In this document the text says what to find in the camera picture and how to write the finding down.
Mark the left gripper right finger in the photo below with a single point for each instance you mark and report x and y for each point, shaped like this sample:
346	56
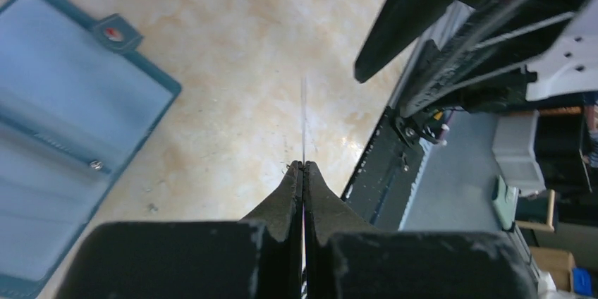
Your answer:
346	257

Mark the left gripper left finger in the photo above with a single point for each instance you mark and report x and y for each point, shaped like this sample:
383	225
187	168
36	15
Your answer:
258	256

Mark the silver VIP credit card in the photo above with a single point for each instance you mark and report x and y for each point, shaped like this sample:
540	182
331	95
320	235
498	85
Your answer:
303	116

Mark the teal card holder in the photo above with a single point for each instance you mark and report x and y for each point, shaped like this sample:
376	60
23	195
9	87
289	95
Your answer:
78	102

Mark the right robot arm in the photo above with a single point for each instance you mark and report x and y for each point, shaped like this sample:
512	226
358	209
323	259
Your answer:
484	55

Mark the wooden chair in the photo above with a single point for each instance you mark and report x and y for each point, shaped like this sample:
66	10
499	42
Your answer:
534	213

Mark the white storage bin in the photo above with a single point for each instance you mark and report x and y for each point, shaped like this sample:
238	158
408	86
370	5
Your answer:
514	151

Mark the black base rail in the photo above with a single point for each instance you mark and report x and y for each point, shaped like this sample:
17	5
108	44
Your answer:
387	176

